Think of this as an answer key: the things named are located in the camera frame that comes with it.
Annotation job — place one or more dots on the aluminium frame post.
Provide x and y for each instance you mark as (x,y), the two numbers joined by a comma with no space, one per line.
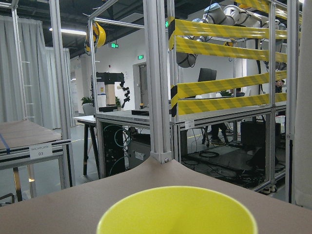
(156,60)

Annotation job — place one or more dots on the yellow black barrier tape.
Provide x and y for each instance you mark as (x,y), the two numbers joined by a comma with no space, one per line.
(231,32)

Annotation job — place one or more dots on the yellow hard hat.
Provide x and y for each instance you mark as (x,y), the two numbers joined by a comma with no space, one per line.
(99,38)

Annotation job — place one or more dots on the yellow plastic cup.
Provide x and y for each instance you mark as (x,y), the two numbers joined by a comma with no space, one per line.
(178,210)

